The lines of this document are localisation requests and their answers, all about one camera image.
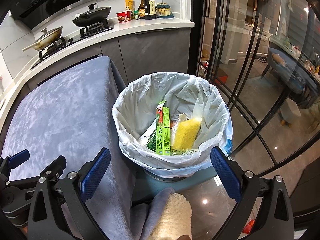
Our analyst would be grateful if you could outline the yellow seasoning packet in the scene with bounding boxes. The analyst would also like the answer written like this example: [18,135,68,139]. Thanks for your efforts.
[125,0,135,11]

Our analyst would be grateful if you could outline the blue tray with jars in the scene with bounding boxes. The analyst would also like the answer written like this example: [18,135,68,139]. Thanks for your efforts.
[156,3,174,18]

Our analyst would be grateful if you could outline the yellow sponge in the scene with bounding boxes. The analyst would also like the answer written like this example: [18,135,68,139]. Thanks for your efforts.
[172,117,202,150]

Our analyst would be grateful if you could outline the black gas stove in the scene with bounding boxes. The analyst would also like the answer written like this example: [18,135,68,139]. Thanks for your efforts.
[31,20,113,69]

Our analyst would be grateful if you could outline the blue-grey table cloth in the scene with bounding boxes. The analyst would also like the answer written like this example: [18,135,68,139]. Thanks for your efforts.
[2,56,173,239]

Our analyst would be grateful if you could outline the person's left hand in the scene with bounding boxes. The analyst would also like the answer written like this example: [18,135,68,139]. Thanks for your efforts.
[177,235,191,240]

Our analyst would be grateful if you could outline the red instant noodle cup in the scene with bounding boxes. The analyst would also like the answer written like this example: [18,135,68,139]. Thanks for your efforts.
[117,10,131,23]

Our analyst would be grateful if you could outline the white tissue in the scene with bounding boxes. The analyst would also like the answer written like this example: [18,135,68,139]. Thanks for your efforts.
[170,114,198,133]

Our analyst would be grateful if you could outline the brown sauce bottle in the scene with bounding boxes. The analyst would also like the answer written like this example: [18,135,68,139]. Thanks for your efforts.
[138,0,145,18]

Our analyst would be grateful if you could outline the black wok with lid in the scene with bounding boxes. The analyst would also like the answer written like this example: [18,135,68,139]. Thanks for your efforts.
[73,3,111,28]

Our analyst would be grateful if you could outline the beige fuzzy slipper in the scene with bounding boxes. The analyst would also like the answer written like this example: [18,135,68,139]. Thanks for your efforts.
[148,193,192,240]

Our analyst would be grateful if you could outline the green carton box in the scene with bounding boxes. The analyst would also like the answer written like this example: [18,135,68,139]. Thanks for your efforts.
[138,119,157,152]

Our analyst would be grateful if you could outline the green wasabi tube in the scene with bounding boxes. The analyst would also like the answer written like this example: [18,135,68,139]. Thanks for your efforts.
[170,148,199,155]

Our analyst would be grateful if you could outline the small green spice jar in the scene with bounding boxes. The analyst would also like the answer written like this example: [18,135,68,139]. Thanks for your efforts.
[133,10,140,20]

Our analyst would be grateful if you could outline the dark soy sauce bottle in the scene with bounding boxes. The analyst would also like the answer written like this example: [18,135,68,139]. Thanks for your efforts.
[144,0,156,20]

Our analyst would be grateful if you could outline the steel frying pan with lid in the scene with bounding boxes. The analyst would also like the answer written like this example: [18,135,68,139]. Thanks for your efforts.
[22,26,63,52]

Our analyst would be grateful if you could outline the small green tube box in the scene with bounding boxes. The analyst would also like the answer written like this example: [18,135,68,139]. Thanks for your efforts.
[156,100,171,155]

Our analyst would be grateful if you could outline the trash bin with white liner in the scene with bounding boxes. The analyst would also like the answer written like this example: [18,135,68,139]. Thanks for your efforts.
[112,72,233,179]

